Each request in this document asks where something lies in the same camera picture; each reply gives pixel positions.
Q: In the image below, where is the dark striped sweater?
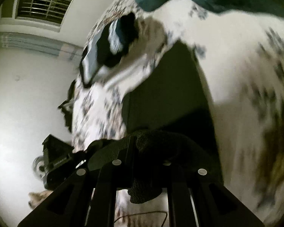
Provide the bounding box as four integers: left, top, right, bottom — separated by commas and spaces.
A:
88, 42, 223, 204

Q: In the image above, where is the grey-green left curtain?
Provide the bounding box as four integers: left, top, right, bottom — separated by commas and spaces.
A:
0, 32, 83, 63

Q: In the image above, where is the folded black grey striped sweater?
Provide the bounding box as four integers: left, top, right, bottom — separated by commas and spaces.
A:
79, 12, 139, 88

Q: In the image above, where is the floral bed cover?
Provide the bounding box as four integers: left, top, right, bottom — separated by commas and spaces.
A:
72, 0, 284, 226

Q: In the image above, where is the barred window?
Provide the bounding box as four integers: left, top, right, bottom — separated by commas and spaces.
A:
0, 0, 73, 32

